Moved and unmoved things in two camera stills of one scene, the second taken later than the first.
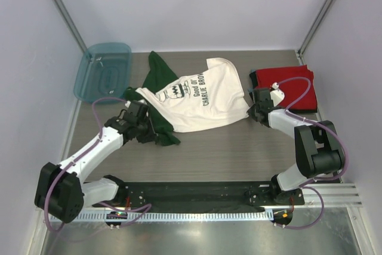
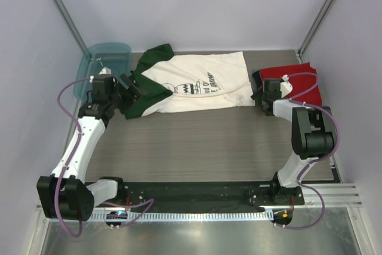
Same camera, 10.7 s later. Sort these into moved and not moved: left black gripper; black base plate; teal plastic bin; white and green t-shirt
Moved: white and green t-shirt; left black gripper
Not moved: teal plastic bin; black base plate
